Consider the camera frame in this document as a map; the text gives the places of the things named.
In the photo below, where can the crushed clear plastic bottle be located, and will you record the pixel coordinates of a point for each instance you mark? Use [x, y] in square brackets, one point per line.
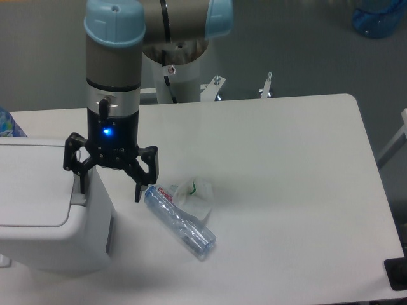
[194, 235]

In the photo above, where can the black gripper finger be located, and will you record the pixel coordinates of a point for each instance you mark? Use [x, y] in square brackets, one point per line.
[71, 162]
[141, 164]

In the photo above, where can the black clamp table corner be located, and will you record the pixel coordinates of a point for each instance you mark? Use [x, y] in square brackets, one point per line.
[396, 273]

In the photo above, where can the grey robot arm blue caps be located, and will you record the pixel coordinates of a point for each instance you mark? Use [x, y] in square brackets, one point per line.
[116, 33]

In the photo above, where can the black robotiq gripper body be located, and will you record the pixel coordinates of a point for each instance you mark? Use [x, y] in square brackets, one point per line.
[112, 143]

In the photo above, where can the blue labelled bottle left edge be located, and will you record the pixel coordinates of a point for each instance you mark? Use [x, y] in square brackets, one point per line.
[9, 127]

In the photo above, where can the blue water jug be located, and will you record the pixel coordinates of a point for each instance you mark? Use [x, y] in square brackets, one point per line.
[377, 19]

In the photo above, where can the white frame right edge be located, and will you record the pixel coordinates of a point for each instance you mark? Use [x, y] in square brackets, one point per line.
[397, 141]

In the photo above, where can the white push-lid trash can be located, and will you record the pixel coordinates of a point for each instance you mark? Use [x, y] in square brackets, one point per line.
[50, 219]

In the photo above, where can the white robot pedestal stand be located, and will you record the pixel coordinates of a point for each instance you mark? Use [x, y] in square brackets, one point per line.
[176, 72]

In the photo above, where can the crumpled white tissue paper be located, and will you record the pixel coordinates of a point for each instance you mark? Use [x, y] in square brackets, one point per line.
[194, 196]

